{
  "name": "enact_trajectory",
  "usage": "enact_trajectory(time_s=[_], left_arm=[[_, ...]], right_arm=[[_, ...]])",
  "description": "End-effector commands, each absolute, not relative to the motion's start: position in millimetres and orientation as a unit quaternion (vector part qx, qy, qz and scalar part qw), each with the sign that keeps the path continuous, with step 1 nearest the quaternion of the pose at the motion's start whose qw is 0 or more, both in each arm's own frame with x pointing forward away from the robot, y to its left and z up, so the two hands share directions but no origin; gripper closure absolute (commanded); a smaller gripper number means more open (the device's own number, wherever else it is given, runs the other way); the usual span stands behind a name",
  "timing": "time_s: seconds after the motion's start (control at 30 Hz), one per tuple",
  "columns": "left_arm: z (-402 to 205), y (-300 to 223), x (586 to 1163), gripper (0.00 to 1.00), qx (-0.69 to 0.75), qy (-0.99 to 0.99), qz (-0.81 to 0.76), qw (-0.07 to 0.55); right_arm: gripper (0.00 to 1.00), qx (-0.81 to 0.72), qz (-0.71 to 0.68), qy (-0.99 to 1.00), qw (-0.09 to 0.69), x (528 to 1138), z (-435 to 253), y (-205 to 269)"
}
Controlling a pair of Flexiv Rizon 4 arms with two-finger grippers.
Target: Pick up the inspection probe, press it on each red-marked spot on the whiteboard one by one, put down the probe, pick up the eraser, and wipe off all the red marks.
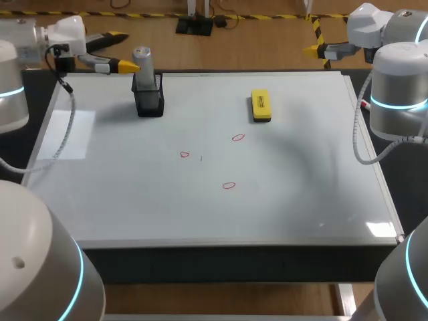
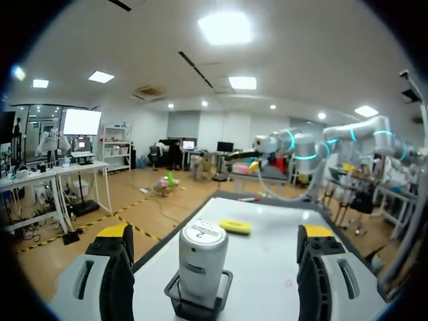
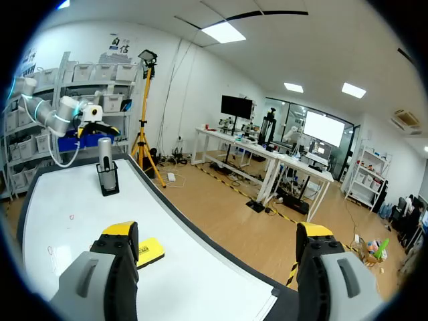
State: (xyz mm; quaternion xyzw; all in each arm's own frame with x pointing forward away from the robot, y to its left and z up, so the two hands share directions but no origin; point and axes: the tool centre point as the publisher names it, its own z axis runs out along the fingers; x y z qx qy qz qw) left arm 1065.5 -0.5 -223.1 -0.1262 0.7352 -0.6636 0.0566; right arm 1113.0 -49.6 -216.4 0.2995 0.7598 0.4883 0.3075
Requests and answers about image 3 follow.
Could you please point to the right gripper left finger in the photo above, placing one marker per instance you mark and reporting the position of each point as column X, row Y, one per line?
column 97, row 284

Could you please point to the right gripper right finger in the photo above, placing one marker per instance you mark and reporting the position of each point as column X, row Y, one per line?
column 334, row 284

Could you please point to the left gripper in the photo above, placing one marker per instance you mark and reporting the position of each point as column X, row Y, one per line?
column 91, row 113

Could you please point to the grey hand-held probe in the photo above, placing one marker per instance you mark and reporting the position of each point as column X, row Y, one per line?
column 105, row 150

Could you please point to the yellow whiteboard eraser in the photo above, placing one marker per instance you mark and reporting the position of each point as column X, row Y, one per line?
column 151, row 250

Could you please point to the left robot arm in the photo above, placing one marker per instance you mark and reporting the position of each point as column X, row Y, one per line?
column 43, row 112

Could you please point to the large whiteboard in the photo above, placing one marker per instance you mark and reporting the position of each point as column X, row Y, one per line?
column 83, row 214

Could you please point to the person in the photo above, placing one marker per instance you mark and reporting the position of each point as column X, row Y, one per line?
column 408, row 204
column 419, row 215

